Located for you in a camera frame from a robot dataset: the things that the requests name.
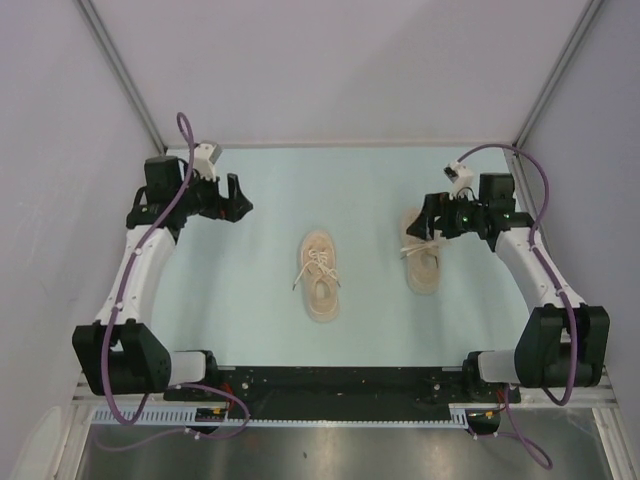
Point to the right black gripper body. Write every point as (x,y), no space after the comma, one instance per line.
(459,217)

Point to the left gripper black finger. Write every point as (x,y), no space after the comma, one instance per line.
(239,208)
(234,190)

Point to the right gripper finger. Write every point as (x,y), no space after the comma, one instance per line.
(419,225)
(431,209)

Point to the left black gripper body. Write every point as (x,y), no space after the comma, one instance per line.
(209,200)

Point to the white shoelace of sneaker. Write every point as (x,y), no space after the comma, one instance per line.
(320,260)
(431,248)

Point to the beige lace sneaker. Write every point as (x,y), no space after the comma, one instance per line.
(423,270)
(320,293)

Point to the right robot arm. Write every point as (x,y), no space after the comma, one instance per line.
(564,341)

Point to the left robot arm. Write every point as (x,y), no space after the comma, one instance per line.
(118,352)

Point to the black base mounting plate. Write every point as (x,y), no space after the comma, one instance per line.
(369,394)

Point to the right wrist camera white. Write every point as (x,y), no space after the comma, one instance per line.
(460,176)

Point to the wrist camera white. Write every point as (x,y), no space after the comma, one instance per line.
(460,176)
(205,158)

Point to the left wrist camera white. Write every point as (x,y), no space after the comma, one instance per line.
(205,158)

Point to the aluminium side rail right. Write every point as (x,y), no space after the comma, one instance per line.
(542,285)

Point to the aluminium corner post right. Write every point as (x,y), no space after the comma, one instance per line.
(571,48)

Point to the aluminium corner post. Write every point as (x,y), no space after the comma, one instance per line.
(111,55)
(571,48)

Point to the aluminium frame rail front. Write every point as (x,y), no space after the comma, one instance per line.
(600,396)

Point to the aluminium corner post left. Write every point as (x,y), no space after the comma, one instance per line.
(111,55)

